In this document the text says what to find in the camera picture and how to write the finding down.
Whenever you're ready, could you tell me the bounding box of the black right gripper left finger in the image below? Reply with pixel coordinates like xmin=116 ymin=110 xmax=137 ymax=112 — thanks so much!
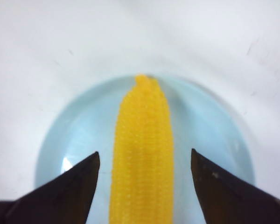
xmin=0 ymin=152 xmax=100 ymax=224

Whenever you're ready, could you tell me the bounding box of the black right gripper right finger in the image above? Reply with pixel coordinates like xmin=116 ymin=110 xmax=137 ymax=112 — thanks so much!
xmin=191 ymin=149 xmax=280 ymax=224

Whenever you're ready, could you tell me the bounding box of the yellow corn cob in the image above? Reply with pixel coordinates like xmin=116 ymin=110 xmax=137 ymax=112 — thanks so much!
xmin=109 ymin=74 xmax=174 ymax=224

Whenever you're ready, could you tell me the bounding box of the light blue round plate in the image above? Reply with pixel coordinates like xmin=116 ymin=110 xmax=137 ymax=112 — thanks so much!
xmin=35 ymin=76 xmax=255 ymax=224

